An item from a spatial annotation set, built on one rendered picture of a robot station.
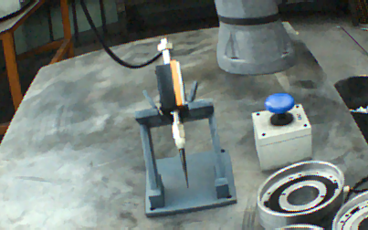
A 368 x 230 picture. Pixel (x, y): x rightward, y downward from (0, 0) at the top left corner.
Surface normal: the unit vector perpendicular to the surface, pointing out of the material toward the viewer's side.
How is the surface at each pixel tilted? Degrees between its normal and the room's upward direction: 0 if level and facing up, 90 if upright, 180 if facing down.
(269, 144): 90
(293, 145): 90
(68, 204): 0
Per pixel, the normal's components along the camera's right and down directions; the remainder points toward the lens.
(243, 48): -0.43, 0.15
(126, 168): -0.18, -0.90
